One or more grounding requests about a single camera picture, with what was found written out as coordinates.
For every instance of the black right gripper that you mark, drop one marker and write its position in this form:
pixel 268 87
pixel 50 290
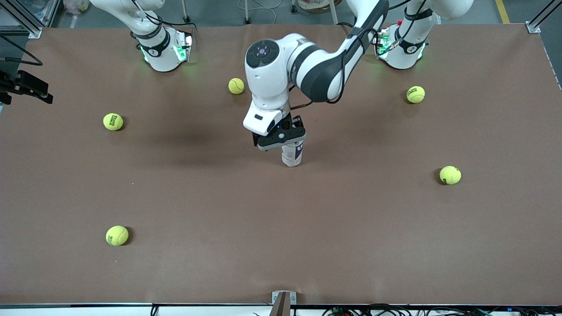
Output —
pixel 27 83

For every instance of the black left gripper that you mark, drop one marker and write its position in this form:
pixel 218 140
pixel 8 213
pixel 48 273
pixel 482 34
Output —
pixel 295 122

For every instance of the white blue tennis ball can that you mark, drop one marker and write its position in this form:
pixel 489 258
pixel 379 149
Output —
pixel 292 157

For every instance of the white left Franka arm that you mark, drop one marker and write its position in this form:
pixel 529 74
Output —
pixel 272 87

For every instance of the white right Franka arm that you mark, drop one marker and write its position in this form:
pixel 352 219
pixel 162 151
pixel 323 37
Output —
pixel 160 55

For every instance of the yellow tennis ball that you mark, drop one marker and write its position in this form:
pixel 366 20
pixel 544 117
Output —
pixel 415 94
pixel 450 175
pixel 117 235
pixel 236 86
pixel 113 121

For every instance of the clear plastic bag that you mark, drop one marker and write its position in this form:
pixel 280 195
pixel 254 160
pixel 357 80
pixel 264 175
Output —
pixel 77 6

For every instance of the grey metal stand leg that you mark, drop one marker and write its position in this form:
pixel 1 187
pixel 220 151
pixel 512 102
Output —
pixel 246 13
pixel 186 13
pixel 333 13

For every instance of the brown table cover sheet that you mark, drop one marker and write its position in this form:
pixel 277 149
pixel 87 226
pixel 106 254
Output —
pixel 281 241

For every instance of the grey metal table clamp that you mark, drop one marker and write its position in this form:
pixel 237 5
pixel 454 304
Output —
pixel 284 307

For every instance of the aluminium frame post with panels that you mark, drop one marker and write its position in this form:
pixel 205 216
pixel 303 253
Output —
pixel 33 26

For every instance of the white table edge rail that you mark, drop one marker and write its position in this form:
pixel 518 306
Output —
pixel 88 310

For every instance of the aluminium frame post with bracket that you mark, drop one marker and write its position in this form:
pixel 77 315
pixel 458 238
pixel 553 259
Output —
pixel 532 27

